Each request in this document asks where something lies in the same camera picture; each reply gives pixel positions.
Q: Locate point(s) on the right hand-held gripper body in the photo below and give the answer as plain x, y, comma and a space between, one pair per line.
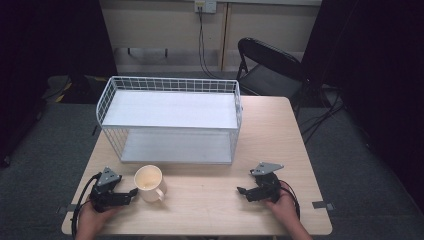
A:
266, 181

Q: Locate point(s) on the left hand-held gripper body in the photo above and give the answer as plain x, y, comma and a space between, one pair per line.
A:
107, 178

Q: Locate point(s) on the person's right hand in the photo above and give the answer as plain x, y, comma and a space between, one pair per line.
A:
283, 208

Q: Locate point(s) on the person's left hand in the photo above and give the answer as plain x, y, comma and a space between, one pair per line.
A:
91, 220

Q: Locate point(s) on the grey tape strip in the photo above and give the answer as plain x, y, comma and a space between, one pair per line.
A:
322, 205
65, 209

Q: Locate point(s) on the yellow striped floor tape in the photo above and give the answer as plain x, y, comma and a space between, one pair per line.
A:
64, 91

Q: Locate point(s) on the black folding chair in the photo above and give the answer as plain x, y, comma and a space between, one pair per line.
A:
270, 71

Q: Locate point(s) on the black curtain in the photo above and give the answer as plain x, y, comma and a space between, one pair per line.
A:
373, 66
50, 50

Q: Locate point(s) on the white wall socket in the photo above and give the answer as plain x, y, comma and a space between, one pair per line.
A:
205, 5

